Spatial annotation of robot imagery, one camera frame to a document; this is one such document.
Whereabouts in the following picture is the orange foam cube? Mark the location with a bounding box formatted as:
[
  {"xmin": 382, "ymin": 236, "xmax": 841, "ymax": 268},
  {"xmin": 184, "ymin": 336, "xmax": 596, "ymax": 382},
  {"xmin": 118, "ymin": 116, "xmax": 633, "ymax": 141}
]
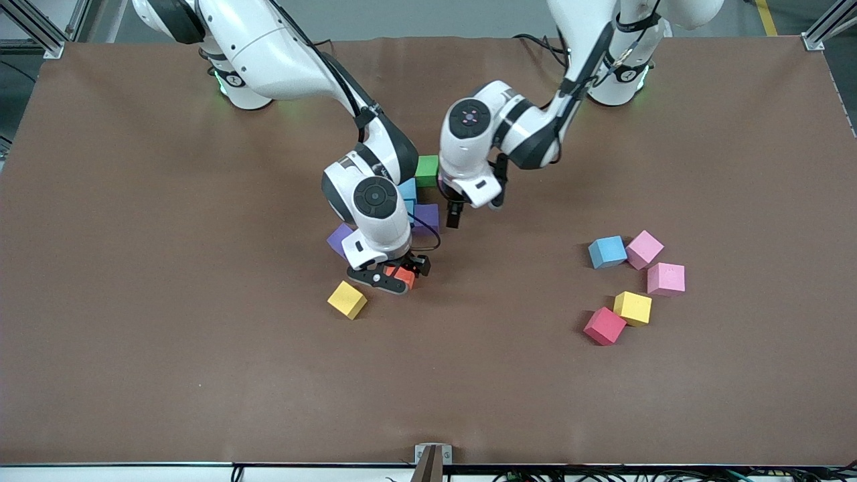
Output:
[{"xmin": 384, "ymin": 265, "xmax": 418, "ymax": 291}]

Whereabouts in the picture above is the purple foam cube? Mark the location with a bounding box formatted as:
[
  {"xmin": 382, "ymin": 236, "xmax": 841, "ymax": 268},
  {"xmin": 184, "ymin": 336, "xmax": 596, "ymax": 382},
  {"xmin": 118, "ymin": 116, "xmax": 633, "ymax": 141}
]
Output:
[
  {"xmin": 412, "ymin": 203, "xmax": 441, "ymax": 235},
  {"xmin": 326, "ymin": 223, "xmax": 356, "ymax": 260}
]

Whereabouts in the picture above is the green foam cube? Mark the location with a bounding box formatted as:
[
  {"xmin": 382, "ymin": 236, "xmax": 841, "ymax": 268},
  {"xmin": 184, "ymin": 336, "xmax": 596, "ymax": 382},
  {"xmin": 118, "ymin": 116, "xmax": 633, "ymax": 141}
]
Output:
[{"xmin": 415, "ymin": 155, "xmax": 441, "ymax": 189}]

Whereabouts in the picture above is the yellow foam cube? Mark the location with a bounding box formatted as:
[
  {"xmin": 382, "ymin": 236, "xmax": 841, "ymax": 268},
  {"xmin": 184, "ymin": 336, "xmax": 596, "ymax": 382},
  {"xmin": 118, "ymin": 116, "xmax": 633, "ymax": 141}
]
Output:
[
  {"xmin": 613, "ymin": 291, "xmax": 653, "ymax": 328},
  {"xmin": 327, "ymin": 280, "xmax": 368, "ymax": 321}
]

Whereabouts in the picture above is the red foam cube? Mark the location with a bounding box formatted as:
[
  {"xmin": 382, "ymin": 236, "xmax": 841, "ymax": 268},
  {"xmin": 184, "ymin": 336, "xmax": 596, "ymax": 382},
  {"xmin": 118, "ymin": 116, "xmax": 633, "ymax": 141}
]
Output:
[{"xmin": 582, "ymin": 307, "xmax": 628, "ymax": 347}]

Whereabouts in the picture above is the pink foam cube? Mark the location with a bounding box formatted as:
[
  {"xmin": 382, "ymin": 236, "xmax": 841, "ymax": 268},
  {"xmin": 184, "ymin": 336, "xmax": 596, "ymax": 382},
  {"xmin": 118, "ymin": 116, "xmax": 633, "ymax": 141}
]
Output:
[
  {"xmin": 646, "ymin": 262, "xmax": 687, "ymax": 297},
  {"xmin": 625, "ymin": 230, "xmax": 666, "ymax": 271}
]

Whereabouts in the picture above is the brown table mat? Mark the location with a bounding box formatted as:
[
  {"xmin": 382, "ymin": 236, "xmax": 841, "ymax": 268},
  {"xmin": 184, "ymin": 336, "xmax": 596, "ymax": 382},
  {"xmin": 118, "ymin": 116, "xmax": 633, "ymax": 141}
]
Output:
[{"xmin": 0, "ymin": 35, "xmax": 857, "ymax": 467}]

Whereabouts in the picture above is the black left base cable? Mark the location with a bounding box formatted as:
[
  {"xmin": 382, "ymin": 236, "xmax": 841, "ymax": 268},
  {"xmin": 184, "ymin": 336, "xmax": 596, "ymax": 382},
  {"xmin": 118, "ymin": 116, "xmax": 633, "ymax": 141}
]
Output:
[{"xmin": 512, "ymin": 32, "xmax": 570, "ymax": 68}]

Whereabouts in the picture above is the grey metal edge bracket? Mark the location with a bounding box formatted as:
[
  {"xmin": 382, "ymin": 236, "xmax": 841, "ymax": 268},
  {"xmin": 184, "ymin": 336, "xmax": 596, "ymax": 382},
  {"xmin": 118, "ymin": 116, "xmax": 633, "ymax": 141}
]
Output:
[{"xmin": 411, "ymin": 443, "xmax": 453, "ymax": 482}]

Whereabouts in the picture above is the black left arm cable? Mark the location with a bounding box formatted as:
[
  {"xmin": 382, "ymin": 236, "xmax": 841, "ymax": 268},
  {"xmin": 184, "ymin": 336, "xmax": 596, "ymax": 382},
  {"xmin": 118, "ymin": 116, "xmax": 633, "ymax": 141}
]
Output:
[{"xmin": 546, "ymin": 0, "xmax": 664, "ymax": 88}]

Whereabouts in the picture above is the aluminium frame profile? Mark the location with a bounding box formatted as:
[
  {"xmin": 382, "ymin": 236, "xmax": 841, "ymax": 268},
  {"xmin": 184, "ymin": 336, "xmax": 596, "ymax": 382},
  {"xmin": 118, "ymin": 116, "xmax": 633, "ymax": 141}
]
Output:
[
  {"xmin": 0, "ymin": 0, "xmax": 68, "ymax": 60},
  {"xmin": 801, "ymin": 0, "xmax": 857, "ymax": 52}
]

